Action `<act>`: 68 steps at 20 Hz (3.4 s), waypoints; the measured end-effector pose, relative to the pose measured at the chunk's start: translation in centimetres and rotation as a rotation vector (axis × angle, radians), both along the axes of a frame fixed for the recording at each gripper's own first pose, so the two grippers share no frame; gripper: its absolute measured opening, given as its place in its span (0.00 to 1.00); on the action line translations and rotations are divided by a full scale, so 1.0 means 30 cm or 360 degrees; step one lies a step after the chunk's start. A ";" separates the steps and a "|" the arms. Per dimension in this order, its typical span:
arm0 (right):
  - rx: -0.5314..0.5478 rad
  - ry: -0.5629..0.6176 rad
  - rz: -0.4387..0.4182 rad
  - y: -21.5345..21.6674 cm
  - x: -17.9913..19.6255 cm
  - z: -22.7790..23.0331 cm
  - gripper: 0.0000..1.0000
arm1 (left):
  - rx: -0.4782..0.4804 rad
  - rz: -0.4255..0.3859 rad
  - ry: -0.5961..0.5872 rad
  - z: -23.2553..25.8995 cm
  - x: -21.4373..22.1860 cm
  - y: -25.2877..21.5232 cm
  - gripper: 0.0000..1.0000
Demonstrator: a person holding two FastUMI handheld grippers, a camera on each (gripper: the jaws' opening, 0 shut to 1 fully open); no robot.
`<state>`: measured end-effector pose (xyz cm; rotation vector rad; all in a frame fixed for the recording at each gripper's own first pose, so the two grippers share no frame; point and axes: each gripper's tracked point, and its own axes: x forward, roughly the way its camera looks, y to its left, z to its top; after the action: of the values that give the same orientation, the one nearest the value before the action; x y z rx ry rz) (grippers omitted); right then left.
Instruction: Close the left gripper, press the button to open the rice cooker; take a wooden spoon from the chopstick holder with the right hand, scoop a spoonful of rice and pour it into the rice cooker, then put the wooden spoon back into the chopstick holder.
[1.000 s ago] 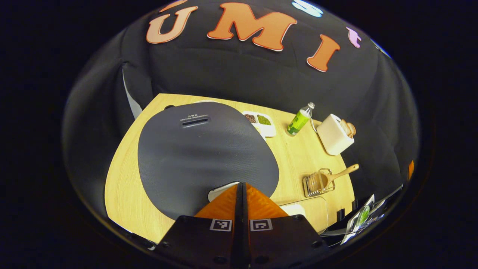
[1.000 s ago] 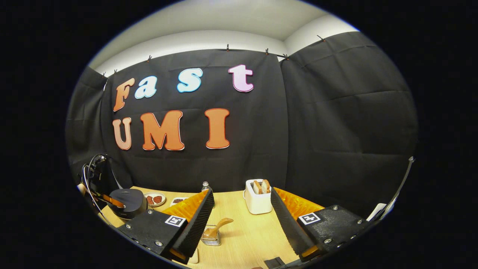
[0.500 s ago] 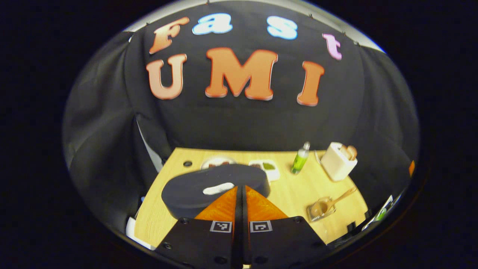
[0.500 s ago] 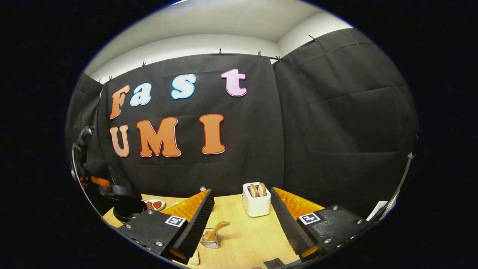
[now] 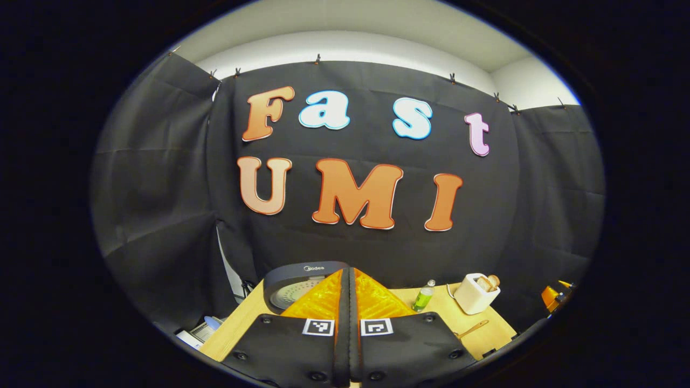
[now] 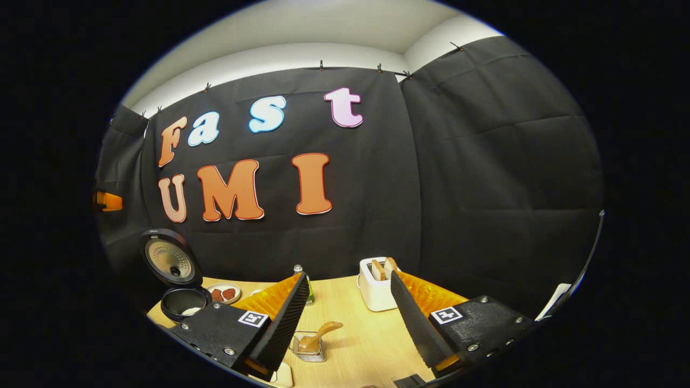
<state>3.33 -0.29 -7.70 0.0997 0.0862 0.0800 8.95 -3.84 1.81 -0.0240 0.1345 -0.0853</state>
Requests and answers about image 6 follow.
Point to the white rice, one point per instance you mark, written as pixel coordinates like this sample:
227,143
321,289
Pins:
190,311

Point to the round white plate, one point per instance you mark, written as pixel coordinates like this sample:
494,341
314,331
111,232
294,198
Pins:
215,286

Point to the green drink bottle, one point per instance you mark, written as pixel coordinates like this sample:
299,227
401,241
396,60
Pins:
298,269

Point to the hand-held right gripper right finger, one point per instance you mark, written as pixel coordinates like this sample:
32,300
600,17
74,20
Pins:
418,328

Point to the red meat piece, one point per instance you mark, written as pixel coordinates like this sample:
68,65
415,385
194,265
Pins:
216,295
229,293

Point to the cream white toaster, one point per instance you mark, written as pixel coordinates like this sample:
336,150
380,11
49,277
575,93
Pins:
374,296

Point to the toasted bread slice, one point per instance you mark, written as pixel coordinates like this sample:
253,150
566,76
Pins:
378,269
391,265

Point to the black backdrop cloth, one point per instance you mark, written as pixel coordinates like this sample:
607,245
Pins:
485,188

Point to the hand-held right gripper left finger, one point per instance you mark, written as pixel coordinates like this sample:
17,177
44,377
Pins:
283,328

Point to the dark grey rice cooker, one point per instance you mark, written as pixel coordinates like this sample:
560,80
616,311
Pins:
170,258

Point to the wooden spoon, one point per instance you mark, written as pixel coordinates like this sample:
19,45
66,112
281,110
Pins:
318,335

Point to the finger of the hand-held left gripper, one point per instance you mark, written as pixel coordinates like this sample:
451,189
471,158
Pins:
108,201

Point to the cream white container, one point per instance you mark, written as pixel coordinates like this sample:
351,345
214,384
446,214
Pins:
280,376

